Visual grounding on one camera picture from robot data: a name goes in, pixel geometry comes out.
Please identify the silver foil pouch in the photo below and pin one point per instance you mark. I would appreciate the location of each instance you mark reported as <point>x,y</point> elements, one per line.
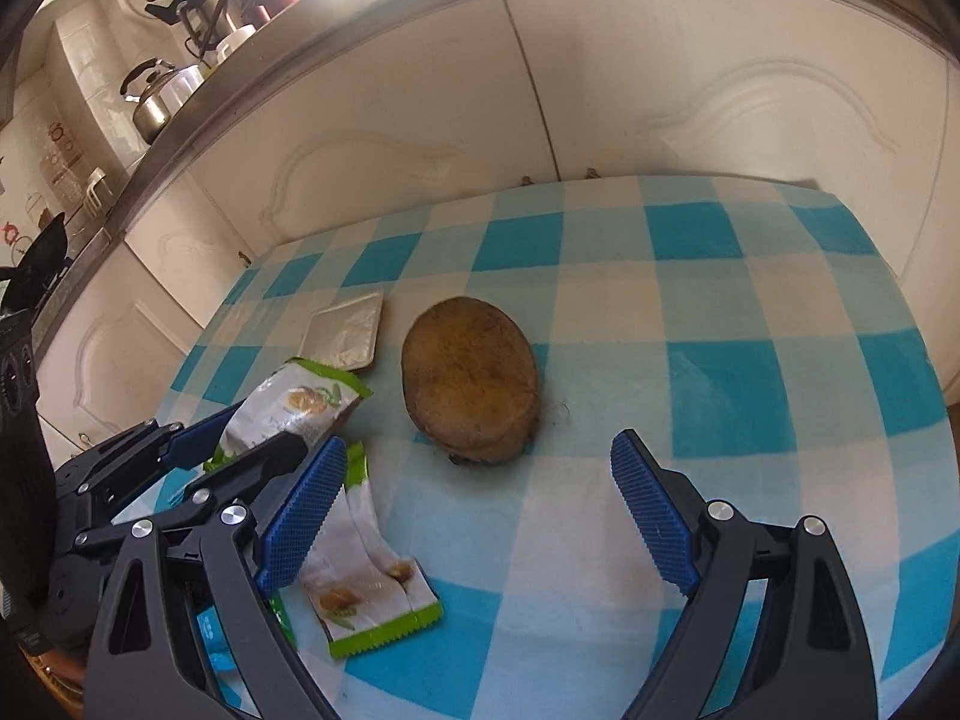
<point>344,335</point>

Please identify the black wok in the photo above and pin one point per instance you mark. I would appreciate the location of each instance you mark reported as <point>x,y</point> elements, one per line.
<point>29,281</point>

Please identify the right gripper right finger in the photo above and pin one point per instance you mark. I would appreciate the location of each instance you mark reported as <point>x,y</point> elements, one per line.
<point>810,657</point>

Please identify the steel kettle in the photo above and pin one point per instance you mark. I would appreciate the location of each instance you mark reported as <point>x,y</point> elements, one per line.
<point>157,91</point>

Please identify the blue cow snack packet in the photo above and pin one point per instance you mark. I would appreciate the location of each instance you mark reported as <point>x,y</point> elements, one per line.
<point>222,661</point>

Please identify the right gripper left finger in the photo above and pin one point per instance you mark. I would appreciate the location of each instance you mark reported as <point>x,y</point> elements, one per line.
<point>147,658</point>

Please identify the blue checkered tablecloth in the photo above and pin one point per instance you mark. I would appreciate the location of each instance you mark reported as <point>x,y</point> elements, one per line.
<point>749,332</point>

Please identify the green white snack wrapper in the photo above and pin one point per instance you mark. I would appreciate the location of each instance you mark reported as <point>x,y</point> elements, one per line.
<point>302,397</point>

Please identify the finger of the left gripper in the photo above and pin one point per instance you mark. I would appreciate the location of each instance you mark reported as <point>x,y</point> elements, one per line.
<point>196,444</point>

